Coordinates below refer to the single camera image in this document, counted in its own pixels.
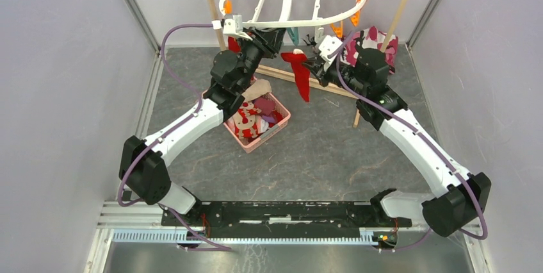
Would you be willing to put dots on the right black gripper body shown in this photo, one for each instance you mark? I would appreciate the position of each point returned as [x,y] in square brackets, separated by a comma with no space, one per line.
[330,75]

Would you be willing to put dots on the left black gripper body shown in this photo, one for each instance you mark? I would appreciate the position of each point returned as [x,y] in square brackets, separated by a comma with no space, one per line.
[253,49]

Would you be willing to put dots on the red sock with white pompom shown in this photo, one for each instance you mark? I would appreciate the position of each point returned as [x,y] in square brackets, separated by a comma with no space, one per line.
[296,58]

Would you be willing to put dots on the plain red sock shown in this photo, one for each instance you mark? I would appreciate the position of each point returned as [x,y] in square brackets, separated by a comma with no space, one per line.
[233,45]

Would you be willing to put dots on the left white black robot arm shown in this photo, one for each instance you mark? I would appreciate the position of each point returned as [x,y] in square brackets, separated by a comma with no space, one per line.
[144,162]

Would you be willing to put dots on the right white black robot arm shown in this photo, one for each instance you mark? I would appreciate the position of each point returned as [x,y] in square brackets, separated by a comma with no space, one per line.
[458,197]

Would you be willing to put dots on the pink camouflage cloth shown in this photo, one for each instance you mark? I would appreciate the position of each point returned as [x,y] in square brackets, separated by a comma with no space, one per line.
[370,38]

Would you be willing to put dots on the beige sock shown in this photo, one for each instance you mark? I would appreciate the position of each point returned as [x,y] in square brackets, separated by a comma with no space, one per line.
[258,88]

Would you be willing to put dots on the maroon purple sock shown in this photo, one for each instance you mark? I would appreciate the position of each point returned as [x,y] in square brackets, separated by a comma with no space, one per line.
[265,105]

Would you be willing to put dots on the red white patterned Christmas sock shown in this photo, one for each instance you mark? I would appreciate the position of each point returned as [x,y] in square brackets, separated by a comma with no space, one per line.
[248,122]

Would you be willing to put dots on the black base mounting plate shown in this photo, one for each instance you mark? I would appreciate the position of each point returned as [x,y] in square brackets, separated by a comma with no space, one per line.
[290,219]

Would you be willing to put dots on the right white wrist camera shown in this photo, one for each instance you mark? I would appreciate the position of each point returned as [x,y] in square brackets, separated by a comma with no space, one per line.
[328,49]

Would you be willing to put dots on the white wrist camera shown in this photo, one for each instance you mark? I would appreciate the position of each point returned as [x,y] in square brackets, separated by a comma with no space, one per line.
[231,26]
[328,49]

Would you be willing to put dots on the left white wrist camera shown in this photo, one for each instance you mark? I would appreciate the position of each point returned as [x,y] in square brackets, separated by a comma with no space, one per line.
[231,26]

